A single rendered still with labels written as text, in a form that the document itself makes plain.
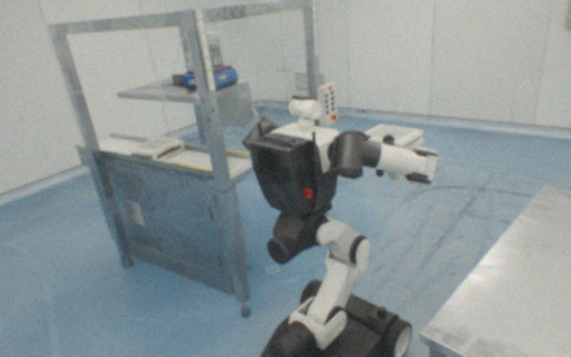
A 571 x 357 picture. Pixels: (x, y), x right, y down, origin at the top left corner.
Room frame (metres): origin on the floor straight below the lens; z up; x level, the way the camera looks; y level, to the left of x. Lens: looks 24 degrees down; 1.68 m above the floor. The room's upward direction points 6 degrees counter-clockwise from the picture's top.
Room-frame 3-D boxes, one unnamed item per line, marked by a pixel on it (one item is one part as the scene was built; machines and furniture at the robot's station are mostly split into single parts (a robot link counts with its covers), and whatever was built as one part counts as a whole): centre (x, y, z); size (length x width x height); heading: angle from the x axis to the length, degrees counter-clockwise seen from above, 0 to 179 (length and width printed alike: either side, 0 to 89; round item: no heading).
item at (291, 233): (1.43, -0.03, 0.82); 0.28 x 0.13 x 0.18; 135
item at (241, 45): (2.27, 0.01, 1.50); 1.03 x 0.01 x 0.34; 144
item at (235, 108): (2.21, 0.26, 1.17); 0.22 x 0.11 x 0.20; 54
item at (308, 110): (1.49, -0.10, 1.28); 0.10 x 0.07 x 0.09; 45
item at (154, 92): (2.22, 0.50, 1.28); 0.62 x 0.38 x 0.04; 54
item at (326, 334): (1.48, -0.08, 0.28); 0.21 x 0.20 x 0.13; 135
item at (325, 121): (2.69, -0.33, 1.00); 0.17 x 0.06 x 0.26; 144
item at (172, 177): (2.45, 0.80, 0.80); 1.30 x 0.29 x 0.10; 54
